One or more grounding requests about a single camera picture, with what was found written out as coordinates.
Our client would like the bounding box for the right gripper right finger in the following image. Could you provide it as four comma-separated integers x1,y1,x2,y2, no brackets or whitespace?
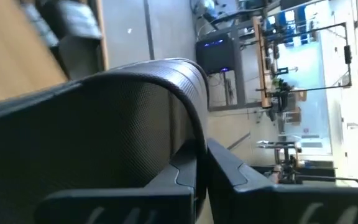
208,138,358,224

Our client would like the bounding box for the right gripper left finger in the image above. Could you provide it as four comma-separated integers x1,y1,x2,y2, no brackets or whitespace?
35,139,198,224

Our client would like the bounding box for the black striped rubber slide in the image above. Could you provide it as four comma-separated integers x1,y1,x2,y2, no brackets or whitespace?
20,0,104,80
0,57,210,224

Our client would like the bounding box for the distant robot workstation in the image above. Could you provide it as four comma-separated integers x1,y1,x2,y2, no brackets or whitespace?
255,139,358,187

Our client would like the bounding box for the black computer tower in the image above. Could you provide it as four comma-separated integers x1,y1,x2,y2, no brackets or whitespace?
195,33,239,75

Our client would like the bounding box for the grey computer desk frame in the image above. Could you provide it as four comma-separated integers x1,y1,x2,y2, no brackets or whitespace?
208,9,263,112

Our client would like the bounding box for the wooden workbench black frame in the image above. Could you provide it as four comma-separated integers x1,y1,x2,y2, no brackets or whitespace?
252,17,353,109

